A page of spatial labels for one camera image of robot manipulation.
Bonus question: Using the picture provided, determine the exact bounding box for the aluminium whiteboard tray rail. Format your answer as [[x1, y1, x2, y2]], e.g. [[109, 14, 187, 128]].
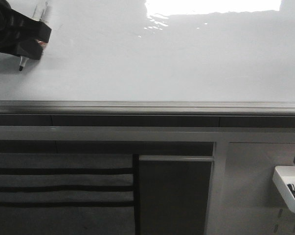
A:
[[0, 100, 295, 116]]

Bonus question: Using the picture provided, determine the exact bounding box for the dark grey cabinet panel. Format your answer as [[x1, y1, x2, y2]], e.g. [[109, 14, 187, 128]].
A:
[[139, 155, 213, 235]]

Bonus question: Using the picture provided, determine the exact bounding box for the white pegboard panel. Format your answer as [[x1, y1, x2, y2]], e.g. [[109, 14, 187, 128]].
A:
[[219, 143, 295, 235]]

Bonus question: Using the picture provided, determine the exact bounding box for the white whiteboard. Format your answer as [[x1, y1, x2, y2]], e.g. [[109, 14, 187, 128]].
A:
[[0, 0, 295, 102]]

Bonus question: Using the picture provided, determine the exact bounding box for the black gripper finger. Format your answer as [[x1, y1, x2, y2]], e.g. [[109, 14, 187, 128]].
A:
[[0, 0, 51, 43], [0, 31, 44, 60]]

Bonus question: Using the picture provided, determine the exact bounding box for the black whiteboard marker with tape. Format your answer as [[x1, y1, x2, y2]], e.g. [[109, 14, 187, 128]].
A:
[[18, 40, 48, 71]]

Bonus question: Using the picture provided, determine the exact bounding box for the grey fabric hanging organizer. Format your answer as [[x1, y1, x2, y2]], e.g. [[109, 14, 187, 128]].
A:
[[0, 153, 140, 235]]

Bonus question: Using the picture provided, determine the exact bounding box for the white plastic wall tray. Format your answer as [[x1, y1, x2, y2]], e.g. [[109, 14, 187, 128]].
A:
[[272, 166, 295, 213]]

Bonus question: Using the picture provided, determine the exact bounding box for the black capped marker in tray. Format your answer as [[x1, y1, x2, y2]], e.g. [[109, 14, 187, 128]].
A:
[[287, 184, 295, 198]]

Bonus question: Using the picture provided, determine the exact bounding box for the grey horizontal shelf beam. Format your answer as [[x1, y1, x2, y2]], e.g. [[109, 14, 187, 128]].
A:
[[0, 126, 295, 143]]

